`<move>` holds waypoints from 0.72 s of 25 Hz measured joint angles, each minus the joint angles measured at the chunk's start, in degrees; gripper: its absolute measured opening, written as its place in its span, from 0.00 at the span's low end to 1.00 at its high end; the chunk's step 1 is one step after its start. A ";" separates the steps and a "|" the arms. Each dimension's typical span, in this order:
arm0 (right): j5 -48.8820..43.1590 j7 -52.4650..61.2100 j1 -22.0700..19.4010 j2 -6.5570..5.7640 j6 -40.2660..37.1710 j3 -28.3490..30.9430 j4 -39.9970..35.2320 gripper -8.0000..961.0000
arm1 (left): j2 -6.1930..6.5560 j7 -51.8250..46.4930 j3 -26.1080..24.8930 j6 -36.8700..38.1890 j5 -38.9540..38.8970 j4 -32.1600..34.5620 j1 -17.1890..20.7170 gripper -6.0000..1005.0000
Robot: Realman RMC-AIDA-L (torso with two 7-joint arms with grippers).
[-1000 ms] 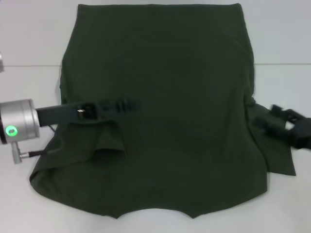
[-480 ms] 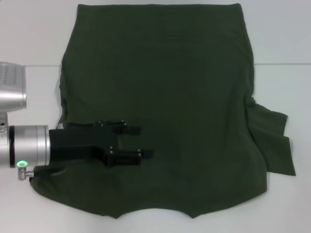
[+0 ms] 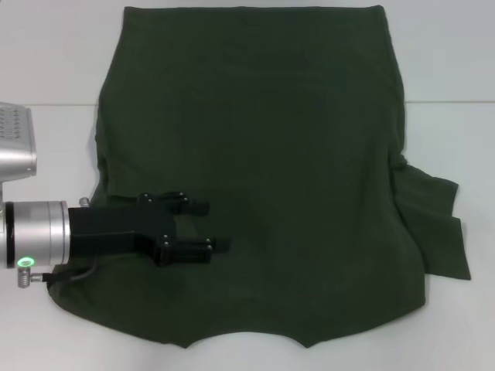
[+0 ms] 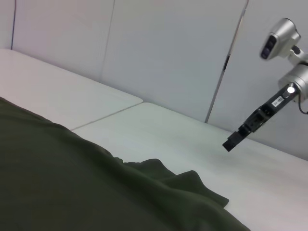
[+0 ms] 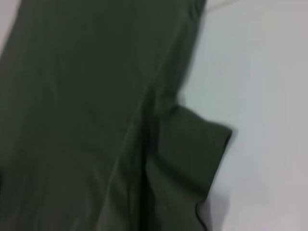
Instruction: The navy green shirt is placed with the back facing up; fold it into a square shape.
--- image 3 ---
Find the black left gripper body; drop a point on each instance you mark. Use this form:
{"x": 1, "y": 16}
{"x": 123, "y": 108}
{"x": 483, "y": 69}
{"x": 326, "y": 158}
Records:
{"x": 112, "y": 232}

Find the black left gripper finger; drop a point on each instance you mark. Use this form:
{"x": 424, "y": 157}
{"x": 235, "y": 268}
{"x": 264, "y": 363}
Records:
{"x": 193, "y": 208}
{"x": 185, "y": 251}

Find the dark green t-shirt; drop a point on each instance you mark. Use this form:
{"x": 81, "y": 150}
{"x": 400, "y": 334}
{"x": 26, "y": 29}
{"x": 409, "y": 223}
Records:
{"x": 270, "y": 135}

